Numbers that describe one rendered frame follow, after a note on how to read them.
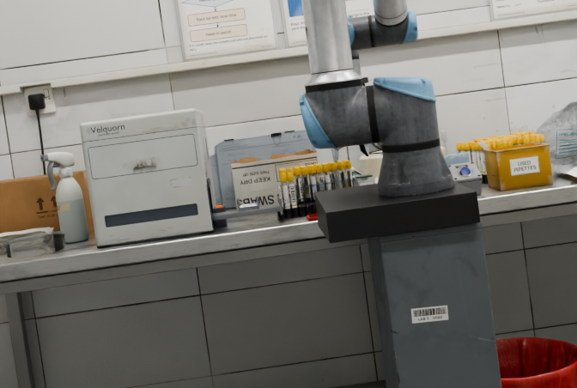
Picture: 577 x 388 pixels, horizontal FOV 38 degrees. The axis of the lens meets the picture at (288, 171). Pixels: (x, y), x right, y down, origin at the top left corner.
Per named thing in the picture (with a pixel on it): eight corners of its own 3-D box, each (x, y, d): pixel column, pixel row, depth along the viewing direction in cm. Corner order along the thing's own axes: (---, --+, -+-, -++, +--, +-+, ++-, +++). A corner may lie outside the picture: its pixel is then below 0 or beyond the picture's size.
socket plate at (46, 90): (27, 116, 257) (22, 87, 257) (27, 116, 259) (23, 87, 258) (55, 112, 258) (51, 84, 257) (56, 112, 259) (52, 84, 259)
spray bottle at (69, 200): (52, 246, 216) (39, 154, 215) (61, 242, 225) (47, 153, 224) (85, 242, 216) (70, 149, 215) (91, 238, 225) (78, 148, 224)
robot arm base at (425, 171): (465, 188, 163) (459, 137, 161) (391, 200, 160) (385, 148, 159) (438, 179, 177) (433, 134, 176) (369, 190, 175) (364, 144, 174)
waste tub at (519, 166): (500, 191, 204) (495, 151, 204) (487, 187, 218) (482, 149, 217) (555, 184, 204) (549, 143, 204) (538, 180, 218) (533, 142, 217)
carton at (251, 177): (235, 217, 228) (228, 162, 227) (238, 208, 256) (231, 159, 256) (325, 205, 229) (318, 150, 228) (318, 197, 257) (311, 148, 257)
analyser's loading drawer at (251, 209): (198, 226, 200) (195, 204, 199) (200, 223, 206) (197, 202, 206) (283, 214, 200) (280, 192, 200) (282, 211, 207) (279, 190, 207)
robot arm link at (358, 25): (367, 12, 190) (368, 17, 201) (318, 19, 191) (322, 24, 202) (371, 46, 190) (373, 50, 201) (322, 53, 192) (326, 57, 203)
